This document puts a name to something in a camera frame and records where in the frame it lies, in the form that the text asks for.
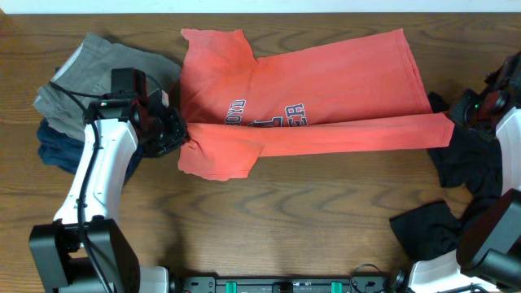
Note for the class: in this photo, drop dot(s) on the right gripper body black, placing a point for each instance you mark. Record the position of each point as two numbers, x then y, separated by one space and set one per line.
469 111

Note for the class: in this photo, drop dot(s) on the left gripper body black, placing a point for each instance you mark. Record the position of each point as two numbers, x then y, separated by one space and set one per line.
177 133

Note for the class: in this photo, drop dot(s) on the red printed t-shirt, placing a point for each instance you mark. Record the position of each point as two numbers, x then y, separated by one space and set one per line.
363 94

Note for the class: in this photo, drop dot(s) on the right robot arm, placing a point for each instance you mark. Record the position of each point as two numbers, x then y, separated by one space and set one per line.
488 257

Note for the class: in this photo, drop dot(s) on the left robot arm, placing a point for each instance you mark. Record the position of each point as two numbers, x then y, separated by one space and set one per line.
83 249

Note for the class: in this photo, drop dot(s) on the folded grey trousers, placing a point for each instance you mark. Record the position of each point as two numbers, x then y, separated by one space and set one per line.
88 71

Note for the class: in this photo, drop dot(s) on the folded navy blue garment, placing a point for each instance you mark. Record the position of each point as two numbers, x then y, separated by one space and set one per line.
58 149

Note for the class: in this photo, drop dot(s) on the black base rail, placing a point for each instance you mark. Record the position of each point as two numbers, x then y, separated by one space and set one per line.
357 284

